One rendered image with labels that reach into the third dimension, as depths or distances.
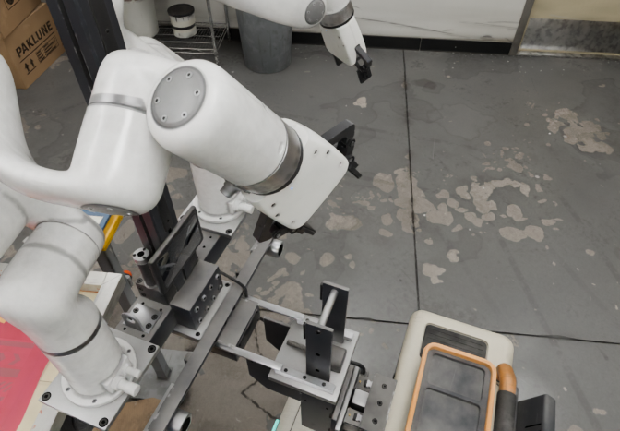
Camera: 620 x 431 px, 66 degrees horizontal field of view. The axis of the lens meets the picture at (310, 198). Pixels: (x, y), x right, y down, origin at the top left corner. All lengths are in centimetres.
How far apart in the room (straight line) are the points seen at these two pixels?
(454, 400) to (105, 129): 85
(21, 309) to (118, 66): 39
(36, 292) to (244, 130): 42
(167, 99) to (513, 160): 296
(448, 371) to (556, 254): 177
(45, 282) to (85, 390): 27
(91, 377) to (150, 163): 54
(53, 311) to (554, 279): 233
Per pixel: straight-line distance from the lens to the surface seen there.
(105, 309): 122
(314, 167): 48
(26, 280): 71
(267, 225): 53
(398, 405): 113
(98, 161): 40
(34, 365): 126
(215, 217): 111
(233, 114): 36
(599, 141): 364
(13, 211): 72
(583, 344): 251
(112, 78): 42
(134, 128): 40
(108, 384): 90
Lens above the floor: 195
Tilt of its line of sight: 46 degrees down
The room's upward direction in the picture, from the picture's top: straight up
